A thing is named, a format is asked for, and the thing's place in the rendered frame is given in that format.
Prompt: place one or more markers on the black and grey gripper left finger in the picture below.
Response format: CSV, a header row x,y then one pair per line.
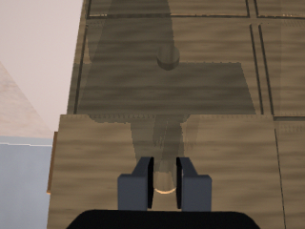
x,y
135,190

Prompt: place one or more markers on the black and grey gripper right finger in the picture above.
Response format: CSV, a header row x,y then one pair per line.
x,y
192,189

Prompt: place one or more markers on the wooden chest of drawers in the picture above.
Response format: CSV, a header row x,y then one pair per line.
x,y
254,23

